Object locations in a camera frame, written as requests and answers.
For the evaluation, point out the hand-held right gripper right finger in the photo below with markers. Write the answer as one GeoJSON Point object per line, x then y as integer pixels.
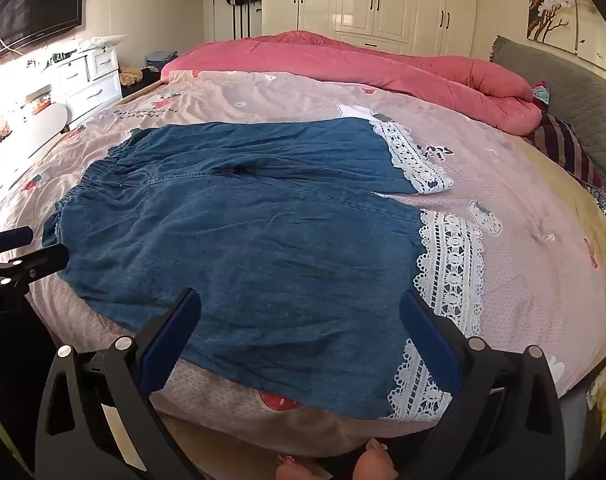
{"type": "Point", "coordinates": [428, 342]}

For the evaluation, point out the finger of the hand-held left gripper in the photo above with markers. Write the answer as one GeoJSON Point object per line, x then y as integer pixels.
{"type": "Point", "coordinates": [40, 260]}
{"type": "Point", "coordinates": [15, 235]}

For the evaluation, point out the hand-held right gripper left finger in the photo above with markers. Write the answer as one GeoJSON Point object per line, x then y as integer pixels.
{"type": "Point", "coordinates": [173, 342]}

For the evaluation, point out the blue denim pants lace trim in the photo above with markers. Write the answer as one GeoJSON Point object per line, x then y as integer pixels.
{"type": "Point", "coordinates": [258, 240]}

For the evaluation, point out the person's right hand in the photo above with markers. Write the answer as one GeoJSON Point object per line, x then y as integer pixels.
{"type": "Point", "coordinates": [375, 460]}

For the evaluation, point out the white rounded table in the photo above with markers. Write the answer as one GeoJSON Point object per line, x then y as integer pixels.
{"type": "Point", "coordinates": [33, 130]}

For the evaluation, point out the white drawer cabinet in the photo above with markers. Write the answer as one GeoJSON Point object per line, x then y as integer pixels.
{"type": "Point", "coordinates": [85, 85]}

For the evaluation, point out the pink printed bed sheet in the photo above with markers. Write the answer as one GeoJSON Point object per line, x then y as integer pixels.
{"type": "Point", "coordinates": [528, 210]}

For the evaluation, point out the brown fluffy item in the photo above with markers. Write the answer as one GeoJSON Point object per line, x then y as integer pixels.
{"type": "Point", "coordinates": [130, 76]}

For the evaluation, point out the yellow printed bed sheet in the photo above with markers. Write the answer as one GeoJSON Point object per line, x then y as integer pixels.
{"type": "Point", "coordinates": [573, 210]}

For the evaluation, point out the black flat television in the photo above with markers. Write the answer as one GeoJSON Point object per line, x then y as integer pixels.
{"type": "Point", "coordinates": [38, 15]}

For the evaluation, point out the blue folded cloth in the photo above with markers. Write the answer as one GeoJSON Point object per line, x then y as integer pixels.
{"type": "Point", "coordinates": [160, 57]}

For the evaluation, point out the striped pillow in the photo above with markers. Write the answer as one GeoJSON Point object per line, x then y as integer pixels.
{"type": "Point", "coordinates": [563, 145]}

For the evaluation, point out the teal fabric item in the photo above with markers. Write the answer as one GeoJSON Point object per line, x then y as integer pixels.
{"type": "Point", "coordinates": [540, 94]}

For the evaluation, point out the pink quilt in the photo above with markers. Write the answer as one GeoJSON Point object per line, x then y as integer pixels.
{"type": "Point", "coordinates": [383, 65]}

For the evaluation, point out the grey quilted headboard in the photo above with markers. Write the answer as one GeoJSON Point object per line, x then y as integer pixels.
{"type": "Point", "coordinates": [558, 80]}

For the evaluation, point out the white wardrobe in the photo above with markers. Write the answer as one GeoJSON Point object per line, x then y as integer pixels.
{"type": "Point", "coordinates": [373, 0]}

